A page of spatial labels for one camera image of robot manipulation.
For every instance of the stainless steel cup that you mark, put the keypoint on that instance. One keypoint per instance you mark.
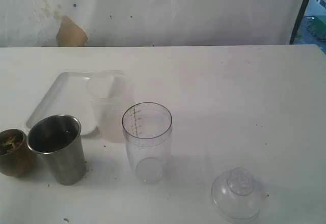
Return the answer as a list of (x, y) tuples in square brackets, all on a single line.
[(57, 141)]

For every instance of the brown wooden bowl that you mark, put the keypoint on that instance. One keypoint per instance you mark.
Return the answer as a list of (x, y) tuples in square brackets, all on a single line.
[(21, 160)]

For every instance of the clear plastic shaker body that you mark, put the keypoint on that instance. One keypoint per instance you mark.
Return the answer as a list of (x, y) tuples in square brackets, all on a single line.
[(147, 128)]

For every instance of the clear dome lid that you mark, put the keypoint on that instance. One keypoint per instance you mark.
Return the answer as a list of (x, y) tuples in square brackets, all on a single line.
[(238, 196)]

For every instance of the translucent plastic cup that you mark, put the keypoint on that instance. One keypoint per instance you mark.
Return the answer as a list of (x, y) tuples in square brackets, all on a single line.
[(111, 94)]

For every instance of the white rectangular tray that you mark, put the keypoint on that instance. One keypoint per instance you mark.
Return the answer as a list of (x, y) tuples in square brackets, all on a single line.
[(67, 95)]

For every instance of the green container outside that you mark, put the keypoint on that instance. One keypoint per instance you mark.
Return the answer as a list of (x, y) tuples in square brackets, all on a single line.
[(316, 26)]

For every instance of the black metal frame post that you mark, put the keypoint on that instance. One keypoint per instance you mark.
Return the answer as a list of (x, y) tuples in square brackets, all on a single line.
[(298, 21)]

